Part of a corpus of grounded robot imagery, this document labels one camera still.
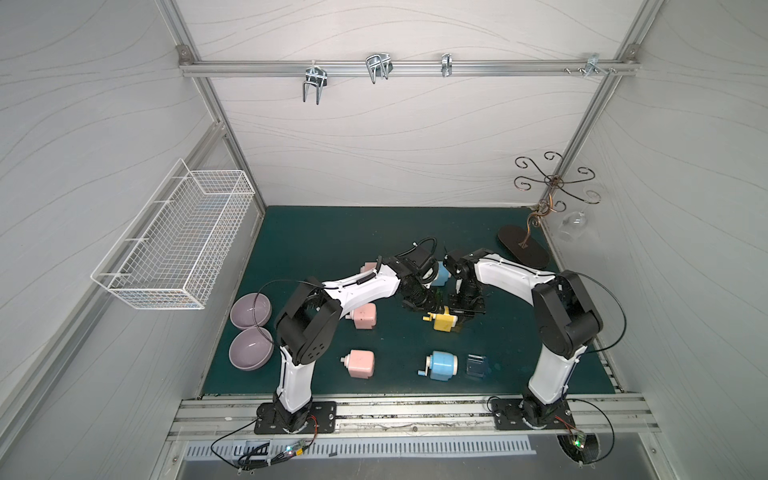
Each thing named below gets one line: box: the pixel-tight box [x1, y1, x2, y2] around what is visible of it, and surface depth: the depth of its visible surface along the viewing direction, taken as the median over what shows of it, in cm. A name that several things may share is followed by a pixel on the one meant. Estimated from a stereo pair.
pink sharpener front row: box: [340, 350, 375, 379], surface depth 78 cm
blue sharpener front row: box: [417, 350, 459, 381], surface depth 77 cm
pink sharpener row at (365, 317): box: [345, 303, 377, 329], surface depth 86 cm
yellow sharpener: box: [422, 305, 458, 333], surface depth 86 cm
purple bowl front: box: [228, 326, 275, 371], surface depth 82 cm
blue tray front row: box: [466, 353, 487, 379], surface depth 84 cm
